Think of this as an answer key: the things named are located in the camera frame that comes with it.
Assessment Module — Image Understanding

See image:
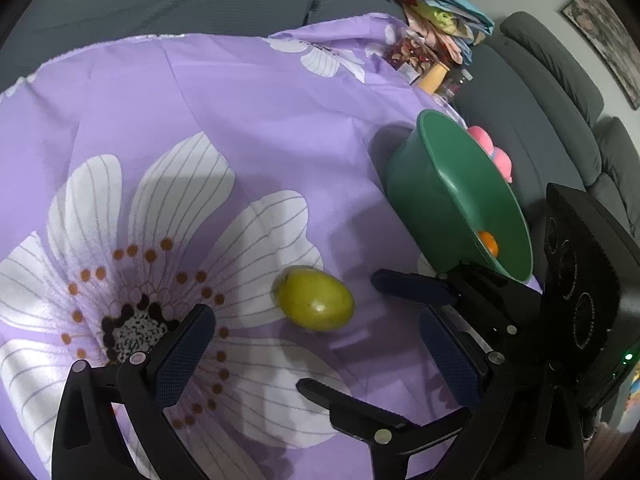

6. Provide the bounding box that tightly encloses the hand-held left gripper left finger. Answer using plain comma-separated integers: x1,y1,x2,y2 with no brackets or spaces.
51,304,217,480

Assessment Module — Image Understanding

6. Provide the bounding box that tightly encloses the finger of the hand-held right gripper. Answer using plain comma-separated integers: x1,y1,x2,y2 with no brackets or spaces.
296,379,471,457
371,260,546,356

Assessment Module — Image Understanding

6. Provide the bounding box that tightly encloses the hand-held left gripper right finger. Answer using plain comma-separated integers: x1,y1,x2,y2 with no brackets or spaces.
419,306,586,480

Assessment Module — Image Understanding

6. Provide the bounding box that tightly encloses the orange mandarin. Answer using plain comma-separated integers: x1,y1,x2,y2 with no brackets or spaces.
476,230,501,258

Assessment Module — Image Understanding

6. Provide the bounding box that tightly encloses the green plastic bowl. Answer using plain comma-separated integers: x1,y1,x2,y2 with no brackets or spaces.
384,109,533,283

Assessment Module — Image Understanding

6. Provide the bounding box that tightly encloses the large green fruit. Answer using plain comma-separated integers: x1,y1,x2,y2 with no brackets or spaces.
272,266,355,332

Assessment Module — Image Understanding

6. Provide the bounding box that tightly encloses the pink plush toy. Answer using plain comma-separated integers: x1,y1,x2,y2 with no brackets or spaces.
467,126,514,184

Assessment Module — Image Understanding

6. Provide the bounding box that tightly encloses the yellow bottle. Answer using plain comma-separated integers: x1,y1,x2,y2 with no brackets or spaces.
417,62,447,95

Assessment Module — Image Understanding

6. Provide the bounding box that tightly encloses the clear water bottle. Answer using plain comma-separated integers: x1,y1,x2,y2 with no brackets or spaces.
437,67,473,101

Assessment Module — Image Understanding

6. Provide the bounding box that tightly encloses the purple floral cloth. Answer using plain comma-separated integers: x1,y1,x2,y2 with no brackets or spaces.
0,12,543,480

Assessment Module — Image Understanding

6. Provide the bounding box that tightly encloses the colourful cloth pile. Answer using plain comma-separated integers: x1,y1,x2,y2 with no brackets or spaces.
400,0,496,63

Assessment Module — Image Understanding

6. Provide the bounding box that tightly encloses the dark framed wall picture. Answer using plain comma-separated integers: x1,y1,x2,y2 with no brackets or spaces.
560,0,640,111

